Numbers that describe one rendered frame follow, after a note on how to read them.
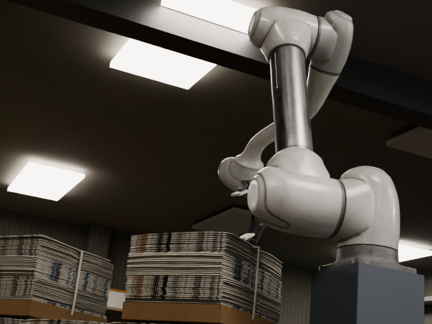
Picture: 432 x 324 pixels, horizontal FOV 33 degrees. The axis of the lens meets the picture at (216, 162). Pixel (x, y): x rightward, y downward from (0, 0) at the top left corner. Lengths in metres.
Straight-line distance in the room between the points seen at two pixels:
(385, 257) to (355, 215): 0.12
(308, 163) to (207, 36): 2.59
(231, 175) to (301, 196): 0.73
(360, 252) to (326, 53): 0.69
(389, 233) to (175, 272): 0.54
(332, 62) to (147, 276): 0.87
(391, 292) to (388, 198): 0.24
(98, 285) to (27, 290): 0.31
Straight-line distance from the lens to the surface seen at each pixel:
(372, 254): 1.81
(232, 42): 4.39
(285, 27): 2.14
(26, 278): 2.15
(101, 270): 2.37
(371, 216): 1.82
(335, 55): 2.24
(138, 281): 1.89
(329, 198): 1.78
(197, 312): 1.78
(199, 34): 4.30
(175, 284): 1.82
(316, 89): 2.28
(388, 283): 1.79
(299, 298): 11.68
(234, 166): 2.45
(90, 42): 5.04
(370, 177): 1.86
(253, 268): 1.94
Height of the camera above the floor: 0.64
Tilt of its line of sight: 19 degrees up
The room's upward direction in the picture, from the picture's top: 6 degrees clockwise
